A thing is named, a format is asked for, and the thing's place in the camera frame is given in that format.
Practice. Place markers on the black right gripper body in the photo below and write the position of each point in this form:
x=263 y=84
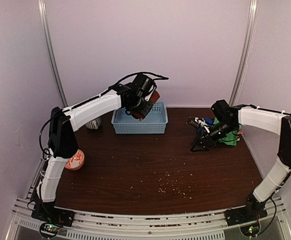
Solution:
x=212 y=142

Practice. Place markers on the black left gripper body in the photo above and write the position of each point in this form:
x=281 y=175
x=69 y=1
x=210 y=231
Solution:
x=144 y=110

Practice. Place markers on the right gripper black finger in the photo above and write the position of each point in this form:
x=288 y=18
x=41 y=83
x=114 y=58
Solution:
x=197 y=142
x=200 y=149

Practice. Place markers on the light blue perforated basket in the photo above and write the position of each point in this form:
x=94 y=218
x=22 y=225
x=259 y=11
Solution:
x=154 y=123

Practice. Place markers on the rust brown towel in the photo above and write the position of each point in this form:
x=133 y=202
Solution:
x=153 y=98

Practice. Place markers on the green towel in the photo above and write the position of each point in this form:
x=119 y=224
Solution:
x=231 y=138

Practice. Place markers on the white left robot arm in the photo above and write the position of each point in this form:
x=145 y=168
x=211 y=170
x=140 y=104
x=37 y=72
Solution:
x=136 y=97

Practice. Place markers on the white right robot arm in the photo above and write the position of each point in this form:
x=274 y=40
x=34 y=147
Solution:
x=231 y=118

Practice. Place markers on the blue towel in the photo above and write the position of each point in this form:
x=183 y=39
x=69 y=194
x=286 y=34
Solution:
x=208 y=121

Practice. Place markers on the striped ceramic cup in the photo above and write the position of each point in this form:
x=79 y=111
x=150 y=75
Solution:
x=94 y=124

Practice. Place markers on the orange patterned bowl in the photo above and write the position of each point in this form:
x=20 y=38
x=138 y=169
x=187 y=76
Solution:
x=76 y=161

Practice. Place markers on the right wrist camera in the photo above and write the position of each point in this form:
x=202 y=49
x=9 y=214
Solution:
x=198 y=124

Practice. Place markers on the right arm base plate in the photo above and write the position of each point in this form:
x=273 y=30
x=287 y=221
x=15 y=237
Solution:
x=237 y=216

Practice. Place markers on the aluminium front rail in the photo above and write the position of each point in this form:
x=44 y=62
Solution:
x=207 y=225

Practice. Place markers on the right aluminium corner post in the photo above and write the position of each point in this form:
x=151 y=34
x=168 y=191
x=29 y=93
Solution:
x=246 y=49

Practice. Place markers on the aluminium corner post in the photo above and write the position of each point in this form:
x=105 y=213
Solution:
x=246 y=49
x=42 y=8

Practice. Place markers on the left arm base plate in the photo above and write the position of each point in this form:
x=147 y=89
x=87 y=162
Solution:
x=55 y=216

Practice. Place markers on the left aluminium corner post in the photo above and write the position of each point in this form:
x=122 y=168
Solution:
x=42 y=8

